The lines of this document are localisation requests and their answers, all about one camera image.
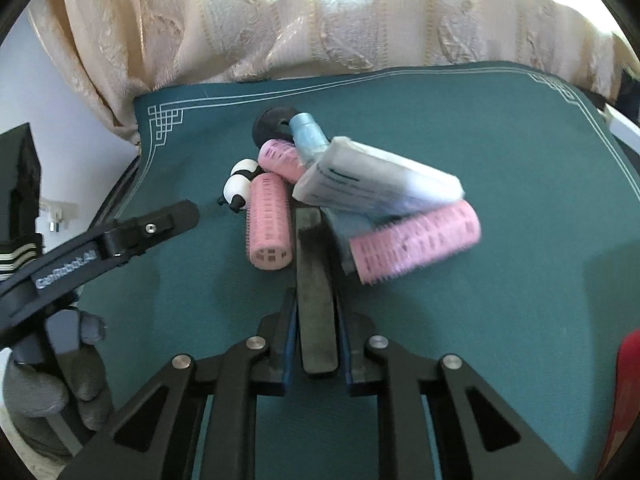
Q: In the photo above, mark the green table mat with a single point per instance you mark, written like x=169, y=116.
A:
x=475, y=160

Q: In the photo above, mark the large pink hair roller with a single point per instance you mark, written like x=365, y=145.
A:
x=415, y=242

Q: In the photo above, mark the blue and white tissue packet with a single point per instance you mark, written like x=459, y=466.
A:
x=375, y=180

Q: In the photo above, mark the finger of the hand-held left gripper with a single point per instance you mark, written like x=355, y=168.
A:
x=160, y=222

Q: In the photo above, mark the person's left hand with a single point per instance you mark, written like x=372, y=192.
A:
x=85, y=360

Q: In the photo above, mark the black round hair clip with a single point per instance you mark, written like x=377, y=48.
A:
x=265, y=127

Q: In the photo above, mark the panda toy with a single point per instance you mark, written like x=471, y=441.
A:
x=240, y=185

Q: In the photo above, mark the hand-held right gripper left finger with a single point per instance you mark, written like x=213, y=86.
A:
x=290, y=350

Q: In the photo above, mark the light blue bottle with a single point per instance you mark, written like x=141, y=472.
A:
x=307, y=135

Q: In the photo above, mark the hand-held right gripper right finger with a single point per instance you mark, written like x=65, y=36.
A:
x=345, y=355

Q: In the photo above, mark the small pink hair roller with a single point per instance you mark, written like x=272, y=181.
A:
x=280, y=157

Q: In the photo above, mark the cream lace curtain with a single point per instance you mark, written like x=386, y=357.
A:
x=300, y=20

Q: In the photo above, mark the white power strip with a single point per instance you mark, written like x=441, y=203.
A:
x=625, y=127

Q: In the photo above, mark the pink hair brush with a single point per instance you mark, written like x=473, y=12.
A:
x=269, y=220

